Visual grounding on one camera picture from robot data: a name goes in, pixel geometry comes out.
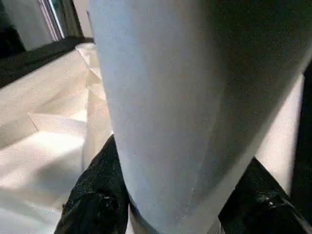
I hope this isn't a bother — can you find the white plastic table top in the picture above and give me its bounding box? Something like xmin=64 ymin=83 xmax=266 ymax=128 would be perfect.
xmin=0 ymin=42 xmax=305 ymax=234

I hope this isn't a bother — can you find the white plastic table leg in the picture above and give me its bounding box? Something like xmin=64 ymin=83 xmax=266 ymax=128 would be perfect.
xmin=87 ymin=0 xmax=312 ymax=234

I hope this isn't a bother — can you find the black work mat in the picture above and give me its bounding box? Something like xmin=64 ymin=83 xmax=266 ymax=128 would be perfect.
xmin=0 ymin=35 xmax=312 ymax=220

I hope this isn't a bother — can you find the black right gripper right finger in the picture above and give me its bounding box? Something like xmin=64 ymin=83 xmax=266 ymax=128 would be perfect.
xmin=217 ymin=156 xmax=312 ymax=234

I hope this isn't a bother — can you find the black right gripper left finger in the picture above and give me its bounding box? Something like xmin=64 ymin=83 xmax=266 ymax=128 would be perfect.
xmin=54 ymin=134 xmax=134 ymax=234

